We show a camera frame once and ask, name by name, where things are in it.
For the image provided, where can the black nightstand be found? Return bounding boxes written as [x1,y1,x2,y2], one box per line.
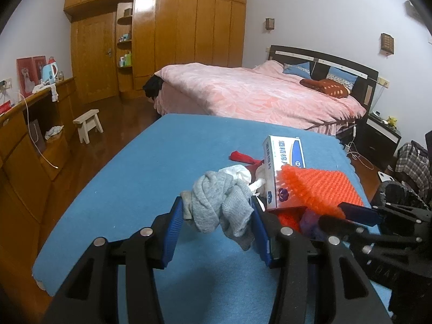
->
[358,113,402,173]

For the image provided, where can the orange bumpy mat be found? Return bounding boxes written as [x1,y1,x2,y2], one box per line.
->
[275,167,365,227]

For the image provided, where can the dark wooden bed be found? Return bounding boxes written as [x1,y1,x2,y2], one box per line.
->
[153,45,379,142]

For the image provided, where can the blue table cover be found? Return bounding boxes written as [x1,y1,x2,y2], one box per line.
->
[32,113,392,324]

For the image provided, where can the black trash bin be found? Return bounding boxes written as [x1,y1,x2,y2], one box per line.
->
[370,180,432,211]

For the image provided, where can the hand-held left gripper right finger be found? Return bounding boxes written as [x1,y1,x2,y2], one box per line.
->
[250,196,394,324]

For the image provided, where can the plaid cloth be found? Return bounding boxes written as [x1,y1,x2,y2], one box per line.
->
[396,142,432,203]

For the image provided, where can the blue pillow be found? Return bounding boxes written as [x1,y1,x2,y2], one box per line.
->
[283,62,312,78]
[326,67,358,90]

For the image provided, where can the red cloth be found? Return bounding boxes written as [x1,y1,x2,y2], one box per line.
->
[229,150,267,169]

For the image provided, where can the white crumpled tissue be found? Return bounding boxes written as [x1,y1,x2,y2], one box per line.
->
[219,164,264,194]

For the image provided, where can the pink quilt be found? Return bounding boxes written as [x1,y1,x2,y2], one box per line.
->
[154,60,367,132]

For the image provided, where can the grey paper bag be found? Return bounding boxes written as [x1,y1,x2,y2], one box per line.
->
[29,120,46,152]

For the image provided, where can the large red photo frame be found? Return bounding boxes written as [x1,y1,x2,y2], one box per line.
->
[16,57,37,97]

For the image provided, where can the white floor cable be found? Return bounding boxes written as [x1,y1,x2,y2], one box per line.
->
[346,141,375,170]

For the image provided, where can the red patterned cushion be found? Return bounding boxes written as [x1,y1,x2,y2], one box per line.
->
[300,78,352,99]

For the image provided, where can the light blue kettle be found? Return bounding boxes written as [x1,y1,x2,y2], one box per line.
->
[41,57,59,84]

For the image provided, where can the wooden wardrobe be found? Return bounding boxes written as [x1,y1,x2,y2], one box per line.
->
[63,0,248,102]

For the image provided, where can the white charging cable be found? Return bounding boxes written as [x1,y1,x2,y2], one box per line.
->
[17,91,59,169]

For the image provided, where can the purple cloth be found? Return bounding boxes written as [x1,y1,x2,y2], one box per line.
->
[300,209,325,237]

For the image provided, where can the white and blue box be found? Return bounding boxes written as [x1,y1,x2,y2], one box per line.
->
[262,135,308,211]

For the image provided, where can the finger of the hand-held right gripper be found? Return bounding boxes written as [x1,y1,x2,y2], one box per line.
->
[337,202,432,227]
[318,215,424,254]

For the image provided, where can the grey sock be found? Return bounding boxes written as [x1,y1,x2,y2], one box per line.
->
[180,170,255,251]

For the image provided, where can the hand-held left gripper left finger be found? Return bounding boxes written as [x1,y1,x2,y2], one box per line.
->
[42,196,185,324]

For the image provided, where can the wooden door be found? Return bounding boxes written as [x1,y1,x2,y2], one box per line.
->
[71,12,120,103]

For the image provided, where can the small wooden stool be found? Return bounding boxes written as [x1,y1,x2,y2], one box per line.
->
[73,109,104,144]

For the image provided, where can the small red photo frame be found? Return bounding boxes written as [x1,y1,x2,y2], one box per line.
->
[32,55,47,75]

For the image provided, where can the black clothing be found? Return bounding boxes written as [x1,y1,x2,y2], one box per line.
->
[142,74,166,103]

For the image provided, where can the wooden dresser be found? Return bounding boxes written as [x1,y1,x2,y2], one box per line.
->
[0,77,80,298]

